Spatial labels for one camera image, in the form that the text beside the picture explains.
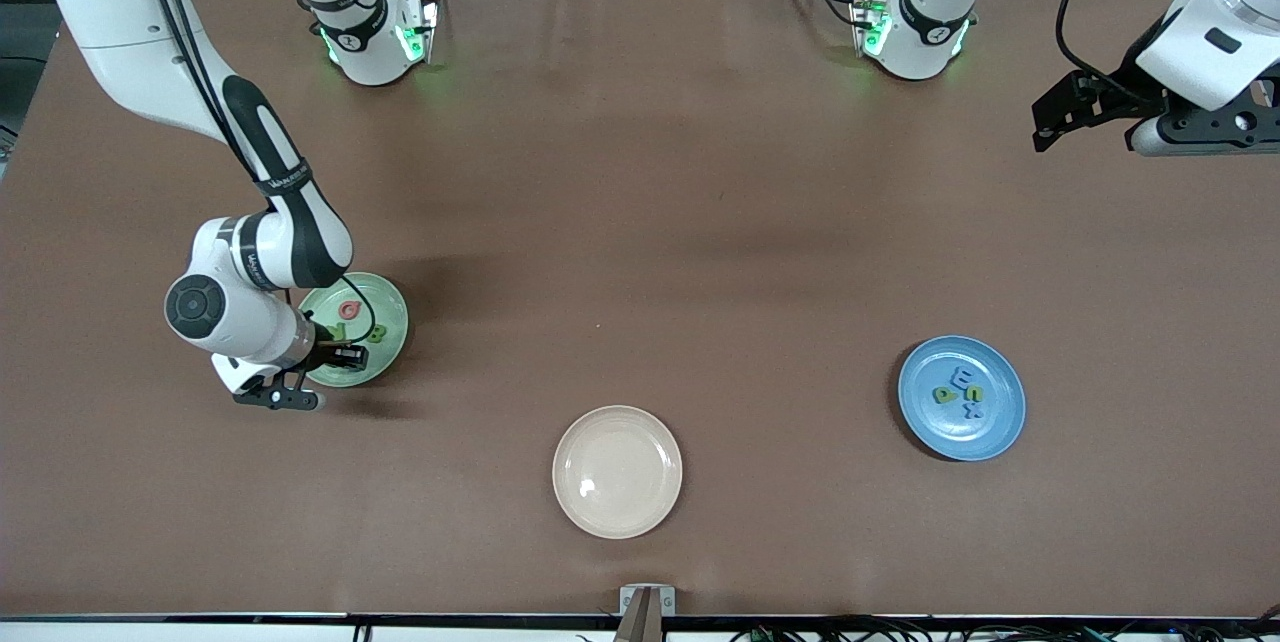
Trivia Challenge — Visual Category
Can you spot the metal base connector bracket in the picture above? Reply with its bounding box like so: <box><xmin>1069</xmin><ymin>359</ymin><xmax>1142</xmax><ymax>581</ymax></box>
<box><xmin>400</xmin><ymin>0</ymin><xmax>442</xmax><ymax>69</ymax></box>
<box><xmin>849</xmin><ymin>0</ymin><xmax>892</xmax><ymax>59</ymax></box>

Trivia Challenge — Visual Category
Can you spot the green plate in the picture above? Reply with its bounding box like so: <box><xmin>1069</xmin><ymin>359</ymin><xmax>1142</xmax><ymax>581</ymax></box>
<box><xmin>298</xmin><ymin>272</ymin><xmax>410</xmax><ymax>388</ymax></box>

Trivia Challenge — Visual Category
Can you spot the small metal mounting bracket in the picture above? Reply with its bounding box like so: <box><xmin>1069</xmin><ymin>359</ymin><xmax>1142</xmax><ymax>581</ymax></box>
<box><xmin>619</xmin><ymin>584</ymin><xmax>677</xmax><ymax>618</ymax></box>

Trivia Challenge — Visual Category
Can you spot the black cable bundle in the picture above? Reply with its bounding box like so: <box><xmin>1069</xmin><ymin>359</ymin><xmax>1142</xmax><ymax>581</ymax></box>
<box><xmin>730</xmin><ymin>605</ymin><xmax>1280</xmax><ymax>642</ymax></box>

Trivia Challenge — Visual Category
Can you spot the large table cover mat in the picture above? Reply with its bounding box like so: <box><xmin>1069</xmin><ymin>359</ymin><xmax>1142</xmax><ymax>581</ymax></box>
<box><xmin>0</xmin><ymin>0</ymin><xmax>1280</xmax><ymax>620</ymax></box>

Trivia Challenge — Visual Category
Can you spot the beige plate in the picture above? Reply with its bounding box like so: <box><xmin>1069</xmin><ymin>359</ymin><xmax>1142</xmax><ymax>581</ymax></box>
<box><xmin>552</xmin><ymin>405</ymin><xmax>684</xmax><ymax>540</ymax></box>

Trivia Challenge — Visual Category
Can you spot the blue plate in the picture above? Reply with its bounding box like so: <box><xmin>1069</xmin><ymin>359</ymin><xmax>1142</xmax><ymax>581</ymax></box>
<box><xmin>897</xmin><ymin>335</ymin><xmax>1027</xmax><ymax>463</ymax></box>

